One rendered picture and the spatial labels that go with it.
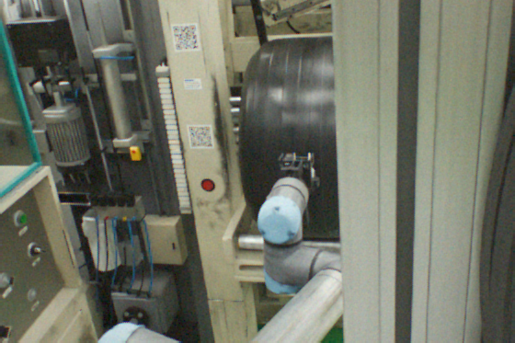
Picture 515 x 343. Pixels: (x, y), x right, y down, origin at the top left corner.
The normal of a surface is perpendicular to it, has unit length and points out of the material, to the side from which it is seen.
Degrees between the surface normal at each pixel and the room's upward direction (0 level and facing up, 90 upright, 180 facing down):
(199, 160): 90
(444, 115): 90
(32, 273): 90
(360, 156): 90
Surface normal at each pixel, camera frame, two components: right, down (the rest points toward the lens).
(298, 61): -0.17, -0.66
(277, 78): -0.20, -0.48
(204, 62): -0.21, 0.42
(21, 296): 0.97, 0.00
